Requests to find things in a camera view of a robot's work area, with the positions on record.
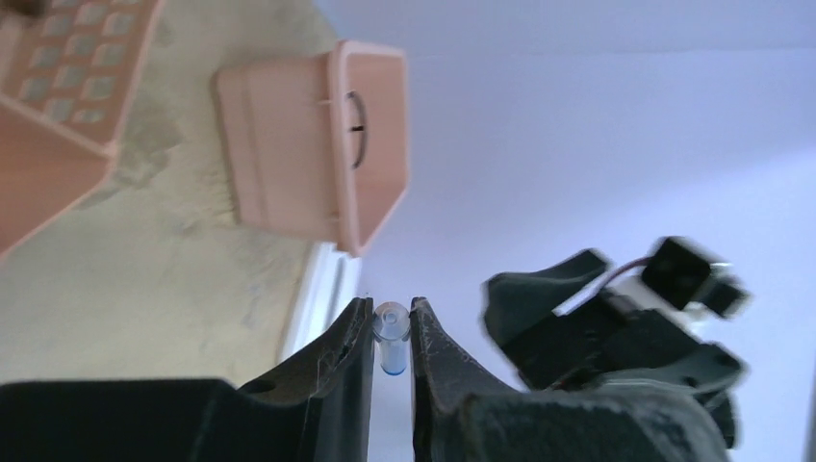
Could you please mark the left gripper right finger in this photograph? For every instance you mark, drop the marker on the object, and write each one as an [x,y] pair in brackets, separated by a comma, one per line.
[464,413]

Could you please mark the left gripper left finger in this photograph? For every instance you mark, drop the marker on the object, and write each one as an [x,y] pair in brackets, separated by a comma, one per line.
[314,406]

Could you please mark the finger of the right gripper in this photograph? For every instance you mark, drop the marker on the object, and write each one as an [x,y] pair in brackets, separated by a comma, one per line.
[542,287]

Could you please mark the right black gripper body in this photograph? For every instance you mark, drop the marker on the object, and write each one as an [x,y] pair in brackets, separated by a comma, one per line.
[605,341]

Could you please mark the clear glass tube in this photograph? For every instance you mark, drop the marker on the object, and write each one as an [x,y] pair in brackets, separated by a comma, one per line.
[391,328]

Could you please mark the pink plastic bin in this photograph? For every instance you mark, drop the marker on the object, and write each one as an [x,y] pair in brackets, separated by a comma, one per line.
[318,146]

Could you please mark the orange plastic file organizer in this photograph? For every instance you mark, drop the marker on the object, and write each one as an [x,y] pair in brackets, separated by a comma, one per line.
[69,73]

